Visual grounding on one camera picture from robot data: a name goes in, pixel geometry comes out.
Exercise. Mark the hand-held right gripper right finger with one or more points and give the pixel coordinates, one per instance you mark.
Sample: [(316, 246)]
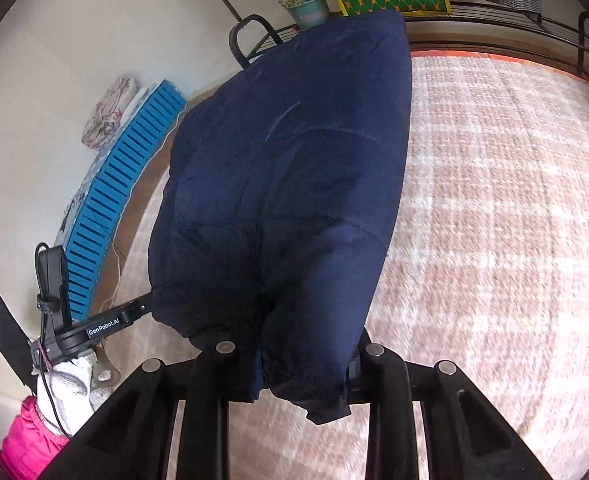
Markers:
[(380, 377)]

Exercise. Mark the blue slatted bench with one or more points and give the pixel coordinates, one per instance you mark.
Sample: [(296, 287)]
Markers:
[(124, 185)]

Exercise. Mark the person's left hand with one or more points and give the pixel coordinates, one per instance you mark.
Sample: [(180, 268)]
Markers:
[(69, 387)]

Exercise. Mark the black flat panel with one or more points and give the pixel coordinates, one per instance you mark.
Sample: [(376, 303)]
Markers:
[(12, 335)]

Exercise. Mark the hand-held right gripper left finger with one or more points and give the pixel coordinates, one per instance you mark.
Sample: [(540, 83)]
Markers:
[(209, 377)]

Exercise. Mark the small potted plant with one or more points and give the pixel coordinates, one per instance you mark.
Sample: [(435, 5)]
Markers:
[(307, 10)]

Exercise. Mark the person's left forearm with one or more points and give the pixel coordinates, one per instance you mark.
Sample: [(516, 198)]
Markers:
[(27, 440)]

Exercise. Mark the navy puffer jacket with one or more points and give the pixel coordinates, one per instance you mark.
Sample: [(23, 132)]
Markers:
[(284, 160)]

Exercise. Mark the floral rolled quilt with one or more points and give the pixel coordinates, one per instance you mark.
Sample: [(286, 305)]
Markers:
[(109, 115)]

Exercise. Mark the patterned bench cover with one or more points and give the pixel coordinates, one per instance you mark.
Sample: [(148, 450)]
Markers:
[(82, 195)]

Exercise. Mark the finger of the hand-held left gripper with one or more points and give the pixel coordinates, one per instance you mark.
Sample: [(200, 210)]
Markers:
[(134, 310)]

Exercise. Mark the black metal clothes rack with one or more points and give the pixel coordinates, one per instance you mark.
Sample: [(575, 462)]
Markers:
[(494, 10)]

